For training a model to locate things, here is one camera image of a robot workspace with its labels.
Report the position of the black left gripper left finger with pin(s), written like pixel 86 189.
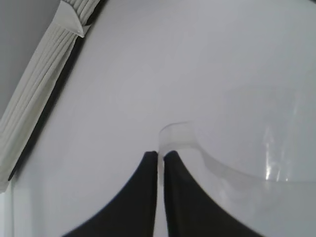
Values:
pixel 123 209

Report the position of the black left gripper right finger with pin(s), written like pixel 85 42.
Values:
pixel 197 209

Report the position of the clear plastic measuring cup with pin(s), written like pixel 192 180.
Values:
pixel 177 138

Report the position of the white ribbed backdrop cloth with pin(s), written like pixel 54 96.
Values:
pixel 37 81

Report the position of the clear triangular tape piece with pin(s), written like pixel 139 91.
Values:
pixel 66 17

